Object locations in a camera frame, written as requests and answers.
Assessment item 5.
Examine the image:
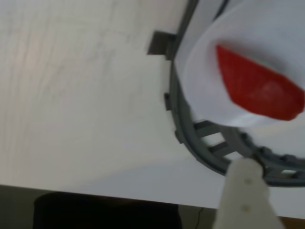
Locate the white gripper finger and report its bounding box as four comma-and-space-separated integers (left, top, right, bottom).
214, 158, 284, 229

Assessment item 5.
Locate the red tuna sushi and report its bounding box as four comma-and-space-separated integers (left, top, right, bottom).
215, 43, 305, 122

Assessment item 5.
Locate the grey plastic dish rack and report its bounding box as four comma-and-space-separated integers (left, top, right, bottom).
147, 0, 305, 188

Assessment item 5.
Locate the small white dish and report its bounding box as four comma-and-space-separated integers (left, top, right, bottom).
187, 7, 305, 128

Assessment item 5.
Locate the white bowl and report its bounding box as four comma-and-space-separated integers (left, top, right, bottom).
173, 0, 305, 134

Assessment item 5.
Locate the thin black wire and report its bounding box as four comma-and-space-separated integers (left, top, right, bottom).
196, 207, 204, 229

